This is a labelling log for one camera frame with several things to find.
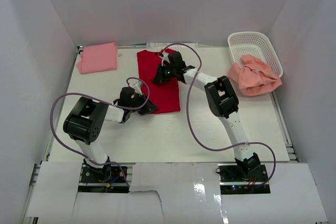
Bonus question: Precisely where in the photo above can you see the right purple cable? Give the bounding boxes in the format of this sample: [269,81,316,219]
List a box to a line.
[159,42,277,189]

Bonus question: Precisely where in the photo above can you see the folded pink t shirt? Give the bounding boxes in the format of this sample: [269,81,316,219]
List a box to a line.
[76,42,118,74]

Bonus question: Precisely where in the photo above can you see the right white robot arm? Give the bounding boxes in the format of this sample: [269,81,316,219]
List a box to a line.
[153,51,260,182]

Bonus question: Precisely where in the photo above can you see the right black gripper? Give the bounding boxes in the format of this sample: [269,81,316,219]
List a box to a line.
[153,63,177,83]

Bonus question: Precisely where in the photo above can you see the red t shirt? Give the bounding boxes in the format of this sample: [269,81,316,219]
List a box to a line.
[136,50,181,114]

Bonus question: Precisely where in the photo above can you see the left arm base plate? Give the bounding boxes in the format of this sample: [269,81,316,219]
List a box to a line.
[78,165,132,194]

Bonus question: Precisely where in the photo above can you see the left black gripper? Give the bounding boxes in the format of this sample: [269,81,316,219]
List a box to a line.
[128,92,159,115]

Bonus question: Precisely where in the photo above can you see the papers at table back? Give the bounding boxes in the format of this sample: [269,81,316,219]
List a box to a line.
[146,42,198,49]

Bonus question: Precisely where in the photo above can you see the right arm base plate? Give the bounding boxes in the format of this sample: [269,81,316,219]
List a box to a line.
[215,165,271,195]

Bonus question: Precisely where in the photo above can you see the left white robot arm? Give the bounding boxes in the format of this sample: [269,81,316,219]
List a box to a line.
[63,87,159,182]

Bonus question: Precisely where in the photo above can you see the salmon t shirt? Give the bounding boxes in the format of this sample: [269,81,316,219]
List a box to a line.
[227,55,282,96]

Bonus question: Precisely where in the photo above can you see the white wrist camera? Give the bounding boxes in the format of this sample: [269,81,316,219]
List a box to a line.
[159,48,170,66]
[129,81,143,95]

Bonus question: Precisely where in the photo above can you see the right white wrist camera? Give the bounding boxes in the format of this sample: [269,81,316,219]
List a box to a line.
[159,48,170,66]

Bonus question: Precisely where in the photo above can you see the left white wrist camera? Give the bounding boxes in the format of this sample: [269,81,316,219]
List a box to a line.
[129,81,143,95]

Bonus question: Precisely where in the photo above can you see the white plastic basket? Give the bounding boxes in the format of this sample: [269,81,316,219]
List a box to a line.
[227,31,283,78]

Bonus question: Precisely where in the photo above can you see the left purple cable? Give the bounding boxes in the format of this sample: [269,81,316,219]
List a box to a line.
[50,77,151,187]

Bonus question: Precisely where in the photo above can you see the purple cable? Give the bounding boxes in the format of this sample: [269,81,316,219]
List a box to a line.
[50,77,151,187]
[159,42,277,189]

